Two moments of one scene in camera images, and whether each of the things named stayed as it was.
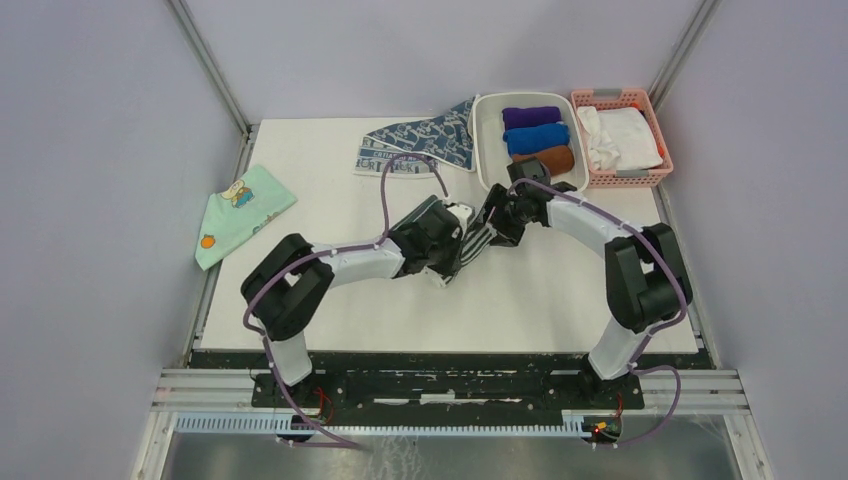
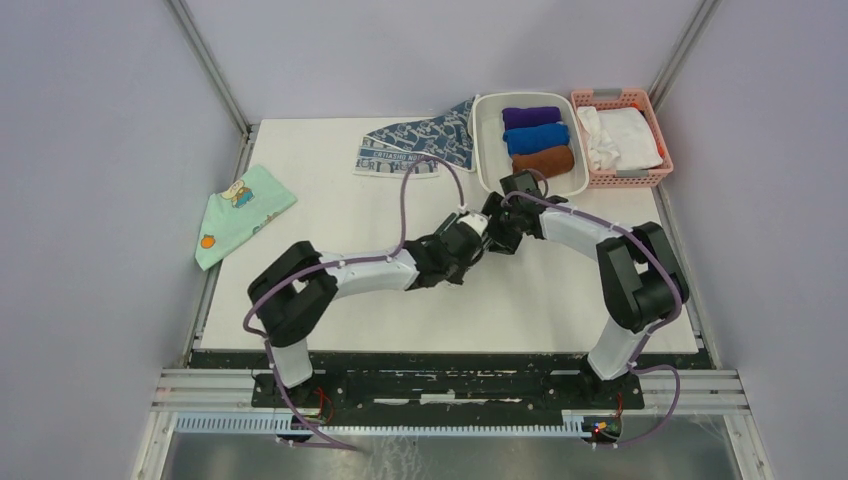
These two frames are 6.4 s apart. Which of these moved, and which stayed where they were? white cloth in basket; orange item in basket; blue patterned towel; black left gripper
Moved: black left gripper
Stayed: blue patterned towel; orange item in basket; white cloth in basket
